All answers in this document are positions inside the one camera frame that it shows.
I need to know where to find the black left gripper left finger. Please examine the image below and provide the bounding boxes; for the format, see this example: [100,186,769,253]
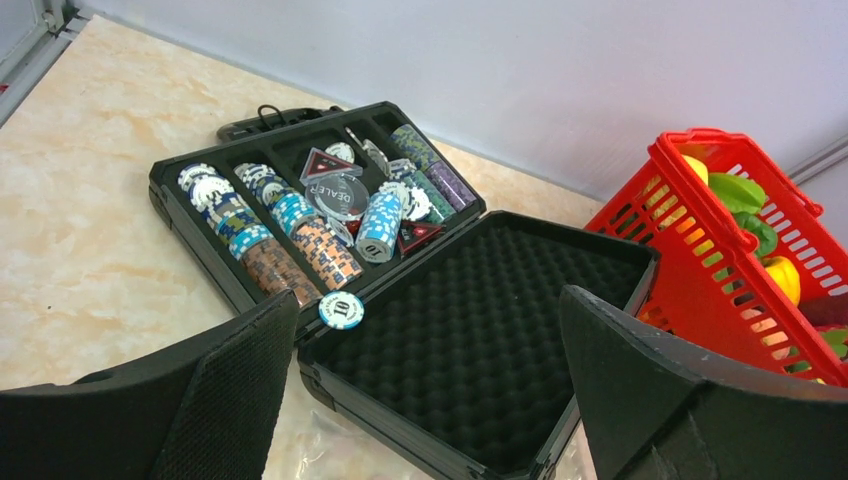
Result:
[1,293,299,479]

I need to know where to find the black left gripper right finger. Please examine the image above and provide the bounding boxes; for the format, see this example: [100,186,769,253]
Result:
[560,285,847,479]

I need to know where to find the yellow bell pepper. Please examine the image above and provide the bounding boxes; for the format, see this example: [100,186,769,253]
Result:
[762,256,801,306]

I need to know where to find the clear zip top bag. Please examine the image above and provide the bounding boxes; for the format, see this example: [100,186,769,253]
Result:
[262,359,430,479]

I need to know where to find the red plastic basket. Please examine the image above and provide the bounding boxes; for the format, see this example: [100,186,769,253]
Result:
[588,128,847,386]

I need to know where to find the green bell pepper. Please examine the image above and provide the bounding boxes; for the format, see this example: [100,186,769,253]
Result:
[708,173,767,214]

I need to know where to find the black poker chip case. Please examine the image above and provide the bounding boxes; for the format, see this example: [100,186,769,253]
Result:
[150,102,659,479]

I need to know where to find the clear dealer button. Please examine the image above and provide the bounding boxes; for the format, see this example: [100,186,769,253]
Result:
[306,173,370,222]

